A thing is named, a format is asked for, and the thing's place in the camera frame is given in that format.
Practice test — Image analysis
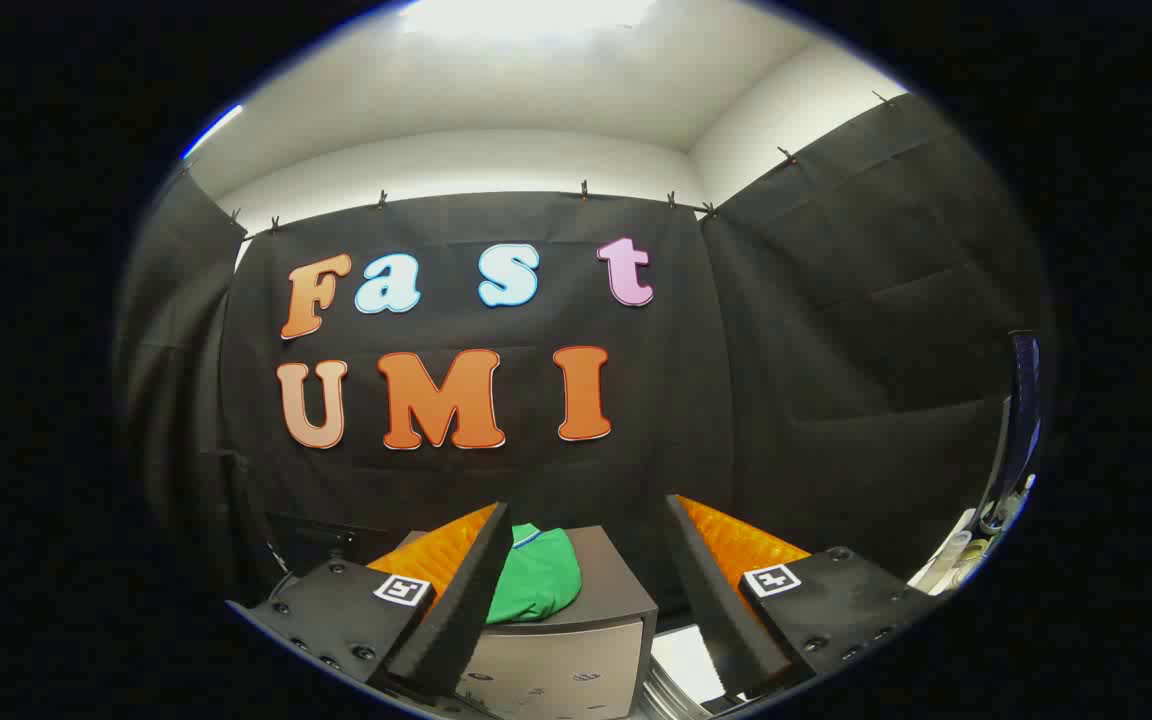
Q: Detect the black backdrop cloth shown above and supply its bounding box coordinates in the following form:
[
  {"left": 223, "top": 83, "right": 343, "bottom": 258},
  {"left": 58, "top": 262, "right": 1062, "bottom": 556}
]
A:
[{"left": 114, "top": 92, "right": 1052, "bottom": 621}]

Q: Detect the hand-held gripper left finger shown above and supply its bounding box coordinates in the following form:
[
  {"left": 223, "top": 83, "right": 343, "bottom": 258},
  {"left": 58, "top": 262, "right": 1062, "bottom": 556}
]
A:
[{"left": 226, "top": 502, "right": 515, "bottom": 699}]

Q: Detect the green polo shirt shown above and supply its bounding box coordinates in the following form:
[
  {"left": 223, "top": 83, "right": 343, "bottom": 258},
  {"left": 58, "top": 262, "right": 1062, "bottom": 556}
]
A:
[{"left": 486, "top": 523, "right": 583, "bottom": 626}]

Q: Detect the white container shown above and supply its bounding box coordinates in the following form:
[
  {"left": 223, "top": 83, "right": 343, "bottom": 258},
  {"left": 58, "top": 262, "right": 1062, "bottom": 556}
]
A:
[{"left": 916, "top": 508, "right": 999, "bottom": 593}]

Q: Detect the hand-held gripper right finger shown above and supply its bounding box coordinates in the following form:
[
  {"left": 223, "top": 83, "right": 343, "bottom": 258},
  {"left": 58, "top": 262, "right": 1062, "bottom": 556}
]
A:
[{"left": 666, "top": 493, "right": 939, "bottom": 703}]

